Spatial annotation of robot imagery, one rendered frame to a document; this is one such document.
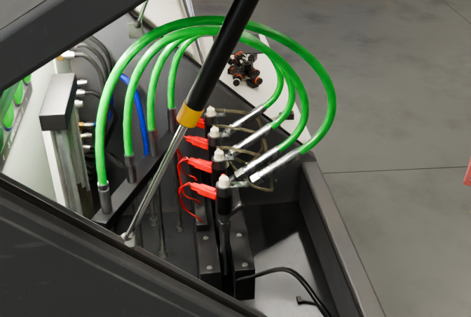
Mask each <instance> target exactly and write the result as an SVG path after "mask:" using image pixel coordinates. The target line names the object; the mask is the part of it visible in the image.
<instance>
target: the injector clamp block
mask: <svg viewBox="0 0 471 317"><path fill-rule="evenodd" d="M200 172H201V178H202V183H203V184H206V185H207V186H208V181H207V172H205V171H204V170H200ZM234 174H235V173H234V169H233V168H232V167H231V165H230V164H229V167H228V168H227V177H230V176H232V175H234ZM204 199H205V209H206V215H207V228H208V230H204V231H197V230H196V218H195V217H194V216H193V230H194V244H195V254H196V268H197V275H198V279H200V280H202V281H204V282H205V283H207V284H209V285H211V286H212V287H214V288H216V289H218V290H221V280H229V279H231V282H232V287H233V295H234V298H235V299H237V300H238V301H241V300H249V299H254V297H255V278H250V279H247V280H246V281H243V280H241V281H236V279H237V278H242V277H245V276H250V275H253V274H255V273H256V269H255V265H254V259H253V255H252V249H251V246H250V240H249V236H248V233H247V227H246V223H245V218H244V214H243V209H241V210H239V211H238V212H237V213H236V214H235V215H233V216H231V217H230V218H229V219H230V221H231V228H230V273H229V274H227V275H223V274H221V267H220V245H217V239H216V224H214V220H213V214H212V205H211V200H210V198H208V197H206V196H204ZM238 201H240V195H239V191H238V188H233V189H232V205H233V204H236V203H237V202H238Z"/></svg>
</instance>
